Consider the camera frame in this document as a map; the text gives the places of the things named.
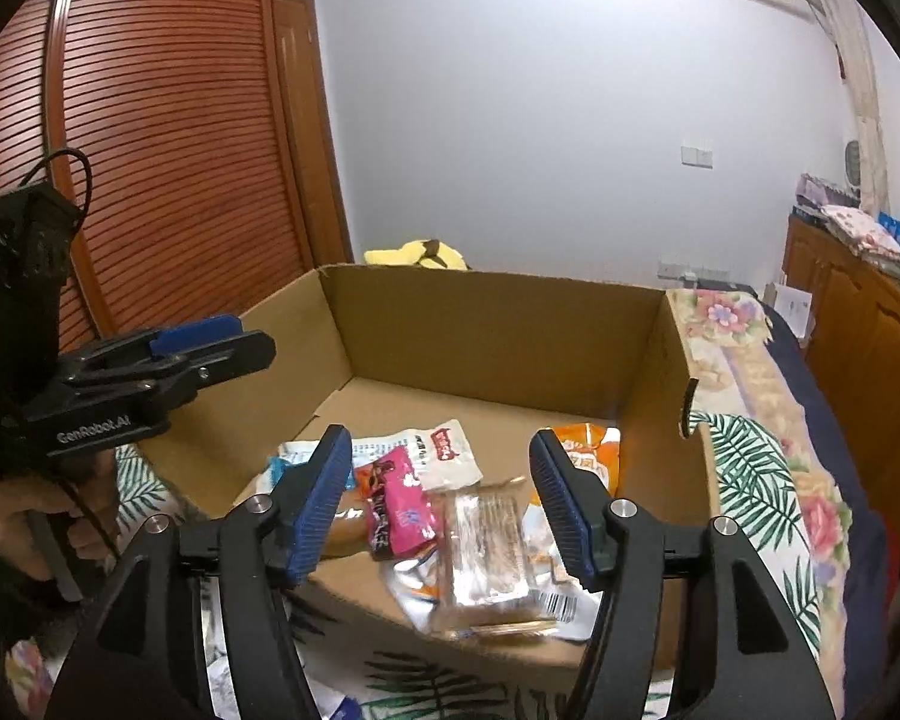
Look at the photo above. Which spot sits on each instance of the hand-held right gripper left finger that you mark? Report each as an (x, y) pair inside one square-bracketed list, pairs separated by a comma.
[(322, 510)]

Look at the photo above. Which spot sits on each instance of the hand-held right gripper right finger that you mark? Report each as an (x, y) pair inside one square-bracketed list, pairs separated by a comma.
[(562, 510)]

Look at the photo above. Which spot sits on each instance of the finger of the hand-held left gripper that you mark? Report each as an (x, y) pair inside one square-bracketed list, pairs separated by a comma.
[(195, 331), (232, 360)]

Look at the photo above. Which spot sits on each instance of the blue and white snack packet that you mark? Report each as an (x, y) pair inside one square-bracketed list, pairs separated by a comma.
[(289, 461)]

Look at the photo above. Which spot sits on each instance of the orange clear snack packet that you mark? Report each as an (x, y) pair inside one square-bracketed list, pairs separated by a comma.
[(592, 457)]

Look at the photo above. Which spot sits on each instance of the pink snack packet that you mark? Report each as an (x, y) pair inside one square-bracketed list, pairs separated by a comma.
[(397, 510)]

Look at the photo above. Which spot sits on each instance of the clear biscuit pack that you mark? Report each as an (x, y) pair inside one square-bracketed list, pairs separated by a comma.
[(487, 555)]

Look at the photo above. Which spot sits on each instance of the silver foil snack packet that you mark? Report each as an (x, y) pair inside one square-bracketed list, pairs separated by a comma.
[(409, 581)]

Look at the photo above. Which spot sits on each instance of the large white packet red label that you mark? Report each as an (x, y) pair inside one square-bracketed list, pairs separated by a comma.
[(450, 469)]

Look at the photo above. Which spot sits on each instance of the brown cardboard box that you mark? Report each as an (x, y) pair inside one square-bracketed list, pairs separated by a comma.
[(495, 345)]

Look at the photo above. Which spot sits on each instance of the person's left hand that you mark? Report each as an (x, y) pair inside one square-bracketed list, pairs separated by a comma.
[(4, 532)]

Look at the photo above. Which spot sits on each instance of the leaf print tablecloth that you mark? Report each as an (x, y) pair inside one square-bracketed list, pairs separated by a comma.
[(750, 465)]

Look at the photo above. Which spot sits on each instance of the wooden louvered wardrobe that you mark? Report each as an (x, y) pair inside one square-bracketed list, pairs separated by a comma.
[(180, 127)]

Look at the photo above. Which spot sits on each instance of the yellow plush toy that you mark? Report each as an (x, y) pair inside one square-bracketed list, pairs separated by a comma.
[(412, 255)]

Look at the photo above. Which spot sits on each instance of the floral bedsheet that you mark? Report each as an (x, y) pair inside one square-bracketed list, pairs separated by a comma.
[(727, 330)]

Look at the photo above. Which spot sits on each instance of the dark blue blanket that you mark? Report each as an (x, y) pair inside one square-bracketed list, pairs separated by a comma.
[(832, 465)]

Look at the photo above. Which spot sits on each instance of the white paper bag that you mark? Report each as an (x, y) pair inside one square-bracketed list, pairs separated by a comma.
[(791, 311)]

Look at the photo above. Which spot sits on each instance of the wooden cabinet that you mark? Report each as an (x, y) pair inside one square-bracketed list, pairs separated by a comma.
[(870, 330)]

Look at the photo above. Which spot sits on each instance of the purple folded cloth bundle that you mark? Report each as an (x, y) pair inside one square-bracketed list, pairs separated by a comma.
[(821, 191)]

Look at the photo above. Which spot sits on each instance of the floral folded quilt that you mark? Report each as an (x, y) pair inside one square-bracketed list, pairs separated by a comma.
[(866, 232)]

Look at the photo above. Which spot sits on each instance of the blue box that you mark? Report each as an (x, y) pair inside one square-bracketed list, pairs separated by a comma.
[(894, 231)]

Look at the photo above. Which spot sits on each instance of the small white fan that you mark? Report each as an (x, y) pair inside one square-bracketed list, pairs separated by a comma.
[(855, 163)]

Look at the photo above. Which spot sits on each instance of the beige curtain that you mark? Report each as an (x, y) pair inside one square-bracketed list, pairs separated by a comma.
[(859, 90)]

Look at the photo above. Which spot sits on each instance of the white wall switch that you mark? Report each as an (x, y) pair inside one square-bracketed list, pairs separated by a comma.
[(697, 154)]

